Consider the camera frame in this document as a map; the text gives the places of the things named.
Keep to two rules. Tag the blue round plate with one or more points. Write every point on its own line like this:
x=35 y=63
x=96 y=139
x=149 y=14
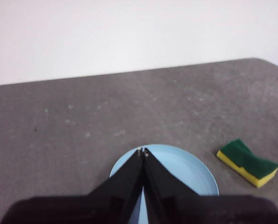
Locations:
x=176 y=168

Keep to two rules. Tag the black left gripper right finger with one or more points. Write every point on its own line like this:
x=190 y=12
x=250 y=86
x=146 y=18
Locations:
x=188 y=207

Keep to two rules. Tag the yellow sponge with green pad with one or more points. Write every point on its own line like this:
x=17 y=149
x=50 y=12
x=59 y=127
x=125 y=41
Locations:
x=246 y=161

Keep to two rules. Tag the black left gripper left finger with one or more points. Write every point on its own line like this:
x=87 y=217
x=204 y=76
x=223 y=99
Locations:
x=101 y=205

